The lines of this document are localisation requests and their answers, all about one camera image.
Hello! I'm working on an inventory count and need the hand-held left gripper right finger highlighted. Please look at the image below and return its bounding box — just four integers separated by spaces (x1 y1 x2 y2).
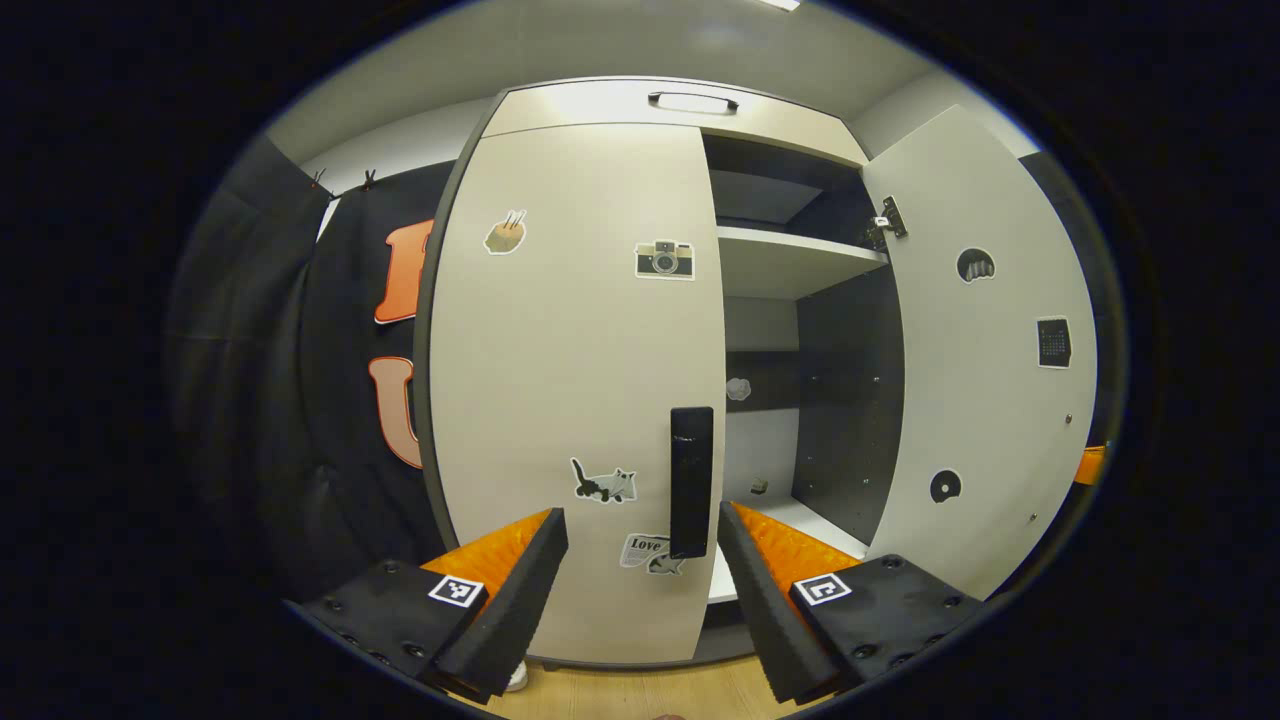
718 500 986 704

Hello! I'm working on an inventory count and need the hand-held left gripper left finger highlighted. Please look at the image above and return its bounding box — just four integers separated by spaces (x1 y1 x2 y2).
285 507 569 704

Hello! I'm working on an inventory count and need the cabinet door with headphones sticker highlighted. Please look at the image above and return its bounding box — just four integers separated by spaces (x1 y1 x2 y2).
862 105 1099 601

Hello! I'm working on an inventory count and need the black door handle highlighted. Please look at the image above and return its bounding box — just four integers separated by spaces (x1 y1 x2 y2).
670 406 715 559

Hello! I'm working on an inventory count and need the grey double-door shoe cabinet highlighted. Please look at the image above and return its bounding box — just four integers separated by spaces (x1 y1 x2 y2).
415 78 909 671

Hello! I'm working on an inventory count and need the cabinet door with camera sticker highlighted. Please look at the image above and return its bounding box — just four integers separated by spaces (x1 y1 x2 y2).
428 122 727 666

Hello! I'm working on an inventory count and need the metal door hinge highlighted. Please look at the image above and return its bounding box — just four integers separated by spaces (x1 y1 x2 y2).
868 196 909 251

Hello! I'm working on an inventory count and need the grey cabinet flap panel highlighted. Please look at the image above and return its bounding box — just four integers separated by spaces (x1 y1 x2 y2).
483 80 869 168

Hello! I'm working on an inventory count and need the black backdrop cloth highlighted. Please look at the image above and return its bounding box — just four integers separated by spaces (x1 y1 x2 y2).
170 135 1129 601

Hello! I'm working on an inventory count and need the black curved flap handle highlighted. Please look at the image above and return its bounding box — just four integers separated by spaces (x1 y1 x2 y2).
648 91 741 114

